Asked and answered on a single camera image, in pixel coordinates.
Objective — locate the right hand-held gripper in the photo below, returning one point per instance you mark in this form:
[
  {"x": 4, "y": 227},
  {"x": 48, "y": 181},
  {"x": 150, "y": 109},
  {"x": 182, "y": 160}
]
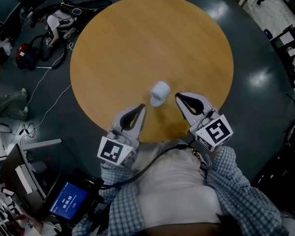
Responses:
[{"x": 216, "y": 131}]

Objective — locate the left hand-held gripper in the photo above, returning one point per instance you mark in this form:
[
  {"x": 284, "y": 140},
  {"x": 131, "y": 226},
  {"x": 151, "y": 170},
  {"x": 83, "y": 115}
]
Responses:
[{"x": 110, "y": 150}]

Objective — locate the white tape roll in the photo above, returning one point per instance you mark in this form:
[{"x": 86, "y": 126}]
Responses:
[{"x": 161, "y": 90}]

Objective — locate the person's right forearm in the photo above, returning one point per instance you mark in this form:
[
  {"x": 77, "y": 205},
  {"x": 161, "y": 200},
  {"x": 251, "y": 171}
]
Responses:
[{"x": 228, "y": 166}]

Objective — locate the person's left forearm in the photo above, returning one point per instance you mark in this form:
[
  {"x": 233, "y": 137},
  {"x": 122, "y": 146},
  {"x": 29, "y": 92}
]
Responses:
[{"x": 118, "y": 181}]

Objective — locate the leopard print scrunchie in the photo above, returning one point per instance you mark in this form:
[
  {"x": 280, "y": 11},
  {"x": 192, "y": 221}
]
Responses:
[{"x": 196, "y": 154}]

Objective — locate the person's torso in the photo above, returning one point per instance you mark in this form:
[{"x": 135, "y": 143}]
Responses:
[{"x": 174, "y": 181}]

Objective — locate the black tablet with blue screen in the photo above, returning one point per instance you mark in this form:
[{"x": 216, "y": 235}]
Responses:
[{"x": 68, "y": 201}]

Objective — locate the black equipment case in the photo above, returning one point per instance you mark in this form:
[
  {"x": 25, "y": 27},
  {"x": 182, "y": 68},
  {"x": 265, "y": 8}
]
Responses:
[{"x": 280, "y": 178}]

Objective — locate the white box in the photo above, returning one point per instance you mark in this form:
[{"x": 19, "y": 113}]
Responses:
[{"x": 24, "y": 178}]

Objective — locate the red and blue vacuum cleaner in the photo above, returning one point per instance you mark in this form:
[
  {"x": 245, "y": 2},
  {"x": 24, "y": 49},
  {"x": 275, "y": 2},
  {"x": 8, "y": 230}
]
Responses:
[{"x": 24, "y": 56}]

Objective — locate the grey shelf frame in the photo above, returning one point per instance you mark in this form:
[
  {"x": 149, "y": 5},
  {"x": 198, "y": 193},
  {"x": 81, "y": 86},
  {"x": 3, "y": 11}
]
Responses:
[{"x": 41, "y": 143}]

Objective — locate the black frame cart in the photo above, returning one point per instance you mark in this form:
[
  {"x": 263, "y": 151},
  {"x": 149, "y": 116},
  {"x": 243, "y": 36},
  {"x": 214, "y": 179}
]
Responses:
[{"x": 288, "y": 53}]

